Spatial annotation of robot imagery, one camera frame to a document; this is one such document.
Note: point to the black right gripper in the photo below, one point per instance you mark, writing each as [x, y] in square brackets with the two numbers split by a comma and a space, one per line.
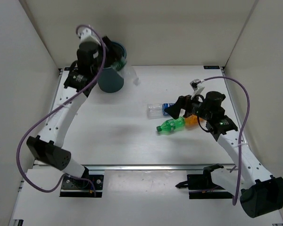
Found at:
[183, 102]

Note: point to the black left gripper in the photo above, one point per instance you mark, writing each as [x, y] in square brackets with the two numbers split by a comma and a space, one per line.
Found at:
[107, 42]

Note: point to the clear bottle green label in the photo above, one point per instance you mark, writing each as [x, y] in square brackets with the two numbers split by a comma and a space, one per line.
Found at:
[129, 73]

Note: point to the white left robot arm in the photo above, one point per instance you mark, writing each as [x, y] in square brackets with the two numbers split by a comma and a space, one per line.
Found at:
[47, 145]

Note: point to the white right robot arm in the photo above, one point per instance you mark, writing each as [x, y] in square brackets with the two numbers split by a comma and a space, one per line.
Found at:
[258, 190]

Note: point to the dark teal plastic bin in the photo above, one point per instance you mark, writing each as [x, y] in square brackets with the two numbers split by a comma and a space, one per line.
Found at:
[109, 80]

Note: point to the orange plastic drink bottle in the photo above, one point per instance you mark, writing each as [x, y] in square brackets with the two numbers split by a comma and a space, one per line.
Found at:
[192, 121]

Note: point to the green plastic soda bottle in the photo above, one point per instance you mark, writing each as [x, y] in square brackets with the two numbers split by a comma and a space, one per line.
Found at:
[170, 126]

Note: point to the clear bottle blue label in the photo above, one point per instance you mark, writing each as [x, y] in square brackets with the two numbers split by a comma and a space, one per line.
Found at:
[155, 111]

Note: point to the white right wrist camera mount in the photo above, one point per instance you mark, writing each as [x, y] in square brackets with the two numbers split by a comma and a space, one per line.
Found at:
[197, 87]

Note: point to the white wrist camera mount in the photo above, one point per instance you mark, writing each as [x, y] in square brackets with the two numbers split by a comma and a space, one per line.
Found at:
[85, 34]
[197, 87]

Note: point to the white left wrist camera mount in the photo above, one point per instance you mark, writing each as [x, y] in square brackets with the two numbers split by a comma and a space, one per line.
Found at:
[85, 34]

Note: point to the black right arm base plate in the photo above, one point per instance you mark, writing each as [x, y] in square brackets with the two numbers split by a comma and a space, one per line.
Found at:
[200, 188]

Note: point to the aluminium front table rail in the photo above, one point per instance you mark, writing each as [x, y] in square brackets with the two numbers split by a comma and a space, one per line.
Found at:
[146, 167]

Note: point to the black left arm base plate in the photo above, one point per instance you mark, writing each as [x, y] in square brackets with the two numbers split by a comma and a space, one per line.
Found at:
[82, 189]

